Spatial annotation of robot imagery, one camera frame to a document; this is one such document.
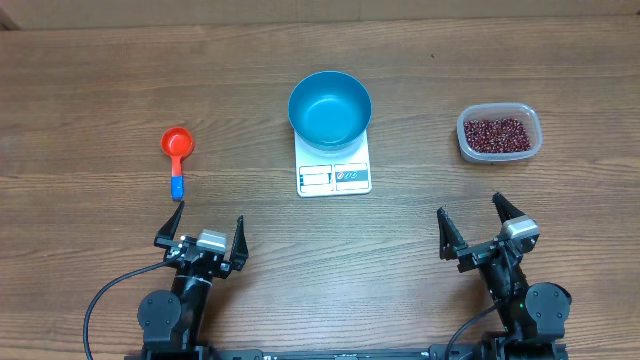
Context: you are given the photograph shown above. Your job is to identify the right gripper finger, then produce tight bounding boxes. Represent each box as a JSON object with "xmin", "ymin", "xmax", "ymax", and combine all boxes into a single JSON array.
[
  {"xmin": 492, "ymin": 192, "xmax": 525, "ymax": 223},
  {"xmin": 436, "ymin": 207, "xmax": 468, "ymax": 260}
]

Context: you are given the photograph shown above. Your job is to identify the blue bowl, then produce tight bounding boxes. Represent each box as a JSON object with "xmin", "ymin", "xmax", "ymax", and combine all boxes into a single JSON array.
[{"xmin": 287, "ymin": 70, "xmax": 373, "ymax": 151}]

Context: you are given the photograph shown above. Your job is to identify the red beans in container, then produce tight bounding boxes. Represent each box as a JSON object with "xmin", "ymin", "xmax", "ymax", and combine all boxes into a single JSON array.
[{"xmin": 463, "ymin": 118, "xmax": 531, "ymax": 154}]

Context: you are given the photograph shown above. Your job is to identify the white digital kitchen scale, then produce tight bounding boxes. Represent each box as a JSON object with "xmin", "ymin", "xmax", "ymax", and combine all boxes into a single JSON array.
[{"xmin": 294, "ymin": 132, "xmax": 372, "ymax": 198}]

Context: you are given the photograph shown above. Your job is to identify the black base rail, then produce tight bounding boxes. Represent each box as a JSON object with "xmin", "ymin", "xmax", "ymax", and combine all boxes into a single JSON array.
[{"xmin": 124, "ymin": 344, "xmax": 569, "ymax": 360}]

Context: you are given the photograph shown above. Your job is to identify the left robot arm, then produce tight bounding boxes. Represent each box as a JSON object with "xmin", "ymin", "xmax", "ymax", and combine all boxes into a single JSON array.
[{"xmin": 137, "ymin": 202, "xmax": 249, "ymax": 359}]

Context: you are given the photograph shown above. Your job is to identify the clear plastic container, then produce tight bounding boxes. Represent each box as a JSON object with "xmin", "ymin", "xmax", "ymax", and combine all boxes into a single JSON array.
[{"xmin": 456, "ymin": 102, "xmax": 543, "ymax": 163}]

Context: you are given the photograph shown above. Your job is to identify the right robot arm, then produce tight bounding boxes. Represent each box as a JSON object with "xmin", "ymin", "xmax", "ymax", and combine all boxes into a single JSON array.
[{"xmin": 428, "ymin": 192, "xmax": 572, "ymax": 360}]

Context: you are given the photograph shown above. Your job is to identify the red measuring scoop blue handle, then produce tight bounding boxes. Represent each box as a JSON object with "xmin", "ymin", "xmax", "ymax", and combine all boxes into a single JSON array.
[{"xmin": 160, "ymin": 126, "xmax": 195, "ymax": 202}]

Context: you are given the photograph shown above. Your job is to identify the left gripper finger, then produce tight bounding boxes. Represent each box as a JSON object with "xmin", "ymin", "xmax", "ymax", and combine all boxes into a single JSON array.
[
  {"xmin": 155, "ymin": 201, "xmax": 185, "ymax": 241},
  {"xmin": 229, "ymin": 216, "xmax": 249, "ymax": 271}
]

